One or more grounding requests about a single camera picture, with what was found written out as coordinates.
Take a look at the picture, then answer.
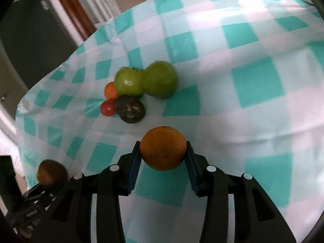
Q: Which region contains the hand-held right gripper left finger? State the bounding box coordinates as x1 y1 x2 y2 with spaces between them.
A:
30 141 141 243

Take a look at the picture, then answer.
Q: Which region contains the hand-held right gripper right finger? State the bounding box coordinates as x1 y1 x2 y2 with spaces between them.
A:
185 141 296 243

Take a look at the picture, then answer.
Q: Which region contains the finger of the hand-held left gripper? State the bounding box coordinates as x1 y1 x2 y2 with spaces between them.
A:
21 182 60 204

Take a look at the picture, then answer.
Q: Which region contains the brown kiwi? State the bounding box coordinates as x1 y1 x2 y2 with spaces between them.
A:
36 159 68 190

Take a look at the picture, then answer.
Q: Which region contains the orange tangerine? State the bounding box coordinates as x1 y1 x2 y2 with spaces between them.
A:
140 126 187 171

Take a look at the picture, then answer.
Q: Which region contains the dark round fruit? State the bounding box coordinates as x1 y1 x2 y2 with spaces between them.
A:
115 95 146 124

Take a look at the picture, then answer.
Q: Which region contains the small red tomato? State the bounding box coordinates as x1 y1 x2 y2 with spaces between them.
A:
100 99 117 117

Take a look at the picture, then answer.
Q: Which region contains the small orange tomato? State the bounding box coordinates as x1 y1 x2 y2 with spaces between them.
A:
104 82 119 100

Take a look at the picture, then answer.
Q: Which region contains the green tomato with calyx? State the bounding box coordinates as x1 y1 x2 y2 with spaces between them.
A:
114 67 146 97

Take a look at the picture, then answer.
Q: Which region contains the smooth green tomato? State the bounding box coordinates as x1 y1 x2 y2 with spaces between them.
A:
143 61 178 99

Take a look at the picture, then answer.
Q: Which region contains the teal checkered tablecloth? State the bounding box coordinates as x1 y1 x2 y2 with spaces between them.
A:
15 0 324 243

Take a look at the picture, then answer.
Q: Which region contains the dark cabinet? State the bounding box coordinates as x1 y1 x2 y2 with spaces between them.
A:
0 0 79 89

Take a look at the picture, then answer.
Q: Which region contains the white panelled door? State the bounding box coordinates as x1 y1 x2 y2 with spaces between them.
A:
76 0 122 23

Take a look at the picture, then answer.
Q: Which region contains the wooden door frame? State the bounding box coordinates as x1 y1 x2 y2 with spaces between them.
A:
49 0 98 42

